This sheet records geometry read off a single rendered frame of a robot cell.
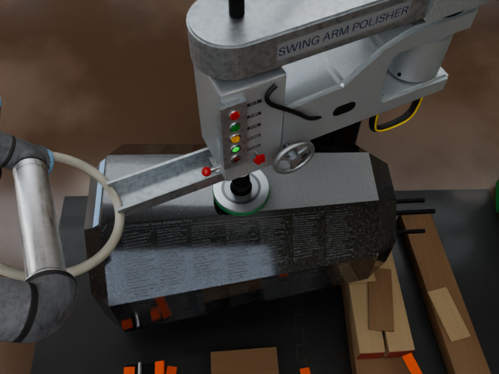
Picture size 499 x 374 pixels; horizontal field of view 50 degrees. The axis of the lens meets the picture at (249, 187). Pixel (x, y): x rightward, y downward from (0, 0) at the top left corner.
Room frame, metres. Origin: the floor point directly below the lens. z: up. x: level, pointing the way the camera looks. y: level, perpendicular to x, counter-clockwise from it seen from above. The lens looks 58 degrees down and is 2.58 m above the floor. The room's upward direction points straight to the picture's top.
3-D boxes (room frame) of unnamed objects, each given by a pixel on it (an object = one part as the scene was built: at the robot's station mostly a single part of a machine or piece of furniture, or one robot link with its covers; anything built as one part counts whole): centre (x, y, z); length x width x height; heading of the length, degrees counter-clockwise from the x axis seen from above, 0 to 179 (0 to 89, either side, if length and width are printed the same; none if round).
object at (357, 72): (1.24, -0.33, 1.29); 0.74 x 0.23 x 0.49; 115
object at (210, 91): (1.12, -0.04, 1.30); 0.36 x 0.22 x 0.45; 115
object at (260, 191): (1.09, 0.03, 0.86); 0.21 x 0.21 x 0.01
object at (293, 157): (1.03, -0.13, 1.18); 0.15 x 0.10 x 0.15; 115
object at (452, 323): (0.85, -0.94, 0.11); 0.25 x 0.10 x 0.01; 15
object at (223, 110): (0.96, 0.05, 1.35); 0.08 x 0.03 x 0.28; 115
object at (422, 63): (1.37, -0.57, 1.33); 0.19 x 0.19 x 0.20
